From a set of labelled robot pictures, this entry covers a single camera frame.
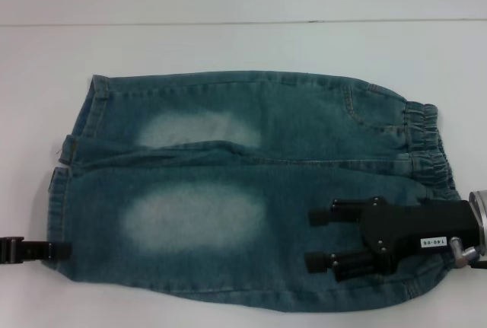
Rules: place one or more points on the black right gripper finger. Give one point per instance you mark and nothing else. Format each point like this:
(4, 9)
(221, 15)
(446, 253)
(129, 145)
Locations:
(354, 263)
(342, 214)

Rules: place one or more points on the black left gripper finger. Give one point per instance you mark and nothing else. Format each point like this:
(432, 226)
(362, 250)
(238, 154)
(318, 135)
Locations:
(38, 250)

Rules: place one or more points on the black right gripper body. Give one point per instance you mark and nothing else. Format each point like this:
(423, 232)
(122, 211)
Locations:
(414, 221)

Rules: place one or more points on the blue denim shorts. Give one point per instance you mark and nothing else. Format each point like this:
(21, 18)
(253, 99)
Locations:
(236, 122)

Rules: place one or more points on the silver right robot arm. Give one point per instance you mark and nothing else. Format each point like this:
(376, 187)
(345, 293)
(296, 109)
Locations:
(481, 210)

